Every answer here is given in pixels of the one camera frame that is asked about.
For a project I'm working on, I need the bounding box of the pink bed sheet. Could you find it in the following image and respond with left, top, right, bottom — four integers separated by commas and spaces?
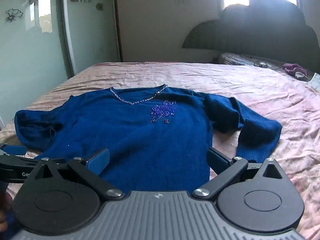
0, 62, 320, 240

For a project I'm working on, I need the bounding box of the blue knit sweater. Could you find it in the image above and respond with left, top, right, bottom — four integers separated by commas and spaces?
14, 84, 283, 193

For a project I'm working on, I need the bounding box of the dark scalloped headboard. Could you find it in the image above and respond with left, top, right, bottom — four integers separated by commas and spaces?
182, 0, 320, 72

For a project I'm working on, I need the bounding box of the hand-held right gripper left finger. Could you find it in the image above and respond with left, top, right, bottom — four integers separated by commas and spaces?
25, 148, 125, 201

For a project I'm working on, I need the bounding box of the purple cloth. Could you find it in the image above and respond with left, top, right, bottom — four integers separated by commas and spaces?
282, 63, 309, 82

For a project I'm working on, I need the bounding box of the patterned pillow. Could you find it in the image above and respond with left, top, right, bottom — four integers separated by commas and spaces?
217, 52, 288, 69

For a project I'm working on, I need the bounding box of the white cloth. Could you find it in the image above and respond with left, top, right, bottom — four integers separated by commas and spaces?
310, 72, 320, 93

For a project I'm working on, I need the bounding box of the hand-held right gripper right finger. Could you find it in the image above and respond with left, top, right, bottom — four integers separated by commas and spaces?
192, 147, 291, 201

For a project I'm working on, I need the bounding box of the glass wardrobe door flower print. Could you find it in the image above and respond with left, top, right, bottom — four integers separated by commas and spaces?
62, 0, 123, 78
0, 0, 69, 130

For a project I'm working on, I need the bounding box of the person's left hand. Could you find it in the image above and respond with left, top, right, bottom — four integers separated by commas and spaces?
0, 192, 13, 232

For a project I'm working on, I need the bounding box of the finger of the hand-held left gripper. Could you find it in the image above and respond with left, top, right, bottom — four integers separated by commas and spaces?
0, 154, 42, 166
0, 143, 27, 156

